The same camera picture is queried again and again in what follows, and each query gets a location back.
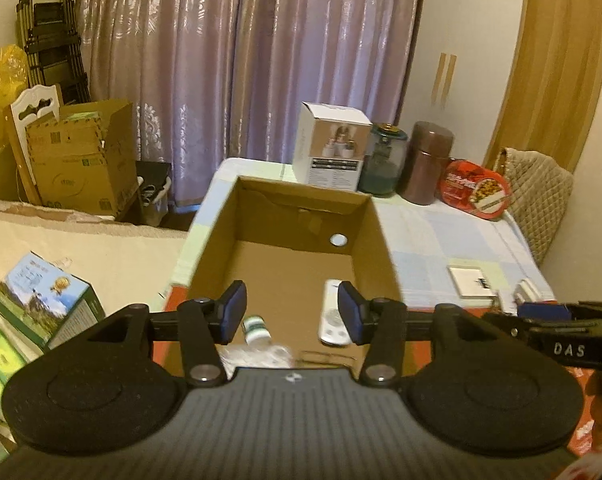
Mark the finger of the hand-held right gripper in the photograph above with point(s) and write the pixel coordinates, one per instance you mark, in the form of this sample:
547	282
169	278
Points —
503	324
546	310

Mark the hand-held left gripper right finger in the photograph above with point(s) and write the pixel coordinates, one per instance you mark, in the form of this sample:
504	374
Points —
351	311

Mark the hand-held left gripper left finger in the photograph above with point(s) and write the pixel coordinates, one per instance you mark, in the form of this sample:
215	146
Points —
233	311

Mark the white remote control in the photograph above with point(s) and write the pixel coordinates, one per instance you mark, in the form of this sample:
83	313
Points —
328	310

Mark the white square night light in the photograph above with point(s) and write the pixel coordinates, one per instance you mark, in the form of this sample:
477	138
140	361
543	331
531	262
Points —
526	291

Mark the small green white bottle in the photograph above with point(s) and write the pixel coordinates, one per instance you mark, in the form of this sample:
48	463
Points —
255	330

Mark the clear bag of swabs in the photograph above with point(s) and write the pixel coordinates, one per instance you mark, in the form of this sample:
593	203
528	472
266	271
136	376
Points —
256	357

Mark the white card box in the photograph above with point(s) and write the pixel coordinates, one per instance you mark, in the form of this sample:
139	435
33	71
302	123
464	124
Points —
468	282

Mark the brown cardboard box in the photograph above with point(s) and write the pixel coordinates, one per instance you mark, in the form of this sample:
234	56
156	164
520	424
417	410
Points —
281	225

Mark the white power strip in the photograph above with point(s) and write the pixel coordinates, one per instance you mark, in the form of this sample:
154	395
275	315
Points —
506	301

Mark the red blueprint table mat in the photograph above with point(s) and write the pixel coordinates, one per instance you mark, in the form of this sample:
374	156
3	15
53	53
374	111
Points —
581	392

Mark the beige quilted chair cushion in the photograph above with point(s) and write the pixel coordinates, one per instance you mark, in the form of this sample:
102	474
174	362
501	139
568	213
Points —
536	195

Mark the red oval food package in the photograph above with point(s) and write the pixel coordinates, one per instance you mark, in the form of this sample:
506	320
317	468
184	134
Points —
473	190

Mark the dark glass jar green lid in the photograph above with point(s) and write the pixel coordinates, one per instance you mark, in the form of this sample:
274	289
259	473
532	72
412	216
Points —
381	165

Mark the black storage bin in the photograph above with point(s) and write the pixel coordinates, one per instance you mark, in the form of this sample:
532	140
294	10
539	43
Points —
153	185

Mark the brown metal canister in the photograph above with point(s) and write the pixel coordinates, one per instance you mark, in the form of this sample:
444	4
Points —
426	165

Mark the white humidifier product box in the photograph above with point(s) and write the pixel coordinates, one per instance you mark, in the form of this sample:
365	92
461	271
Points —
331	145

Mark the large plain cardboard carton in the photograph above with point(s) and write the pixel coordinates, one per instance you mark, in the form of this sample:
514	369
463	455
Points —
121	160

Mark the scenic printed carton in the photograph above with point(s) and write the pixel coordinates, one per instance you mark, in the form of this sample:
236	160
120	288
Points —
36	295

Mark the striped edge cardboard carton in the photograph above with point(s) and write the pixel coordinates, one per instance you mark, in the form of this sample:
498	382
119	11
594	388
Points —
66	170

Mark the mauve patterned curtain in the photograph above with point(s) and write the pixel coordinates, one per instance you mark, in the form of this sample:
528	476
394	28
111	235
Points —
256	60

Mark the wooden door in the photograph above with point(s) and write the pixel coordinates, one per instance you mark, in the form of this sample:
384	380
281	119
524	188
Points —
556	50

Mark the white carved chair back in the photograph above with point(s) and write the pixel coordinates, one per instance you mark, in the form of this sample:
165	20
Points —
31	102

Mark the wooden wall strips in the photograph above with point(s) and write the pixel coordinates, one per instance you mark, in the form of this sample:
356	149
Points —
444	80

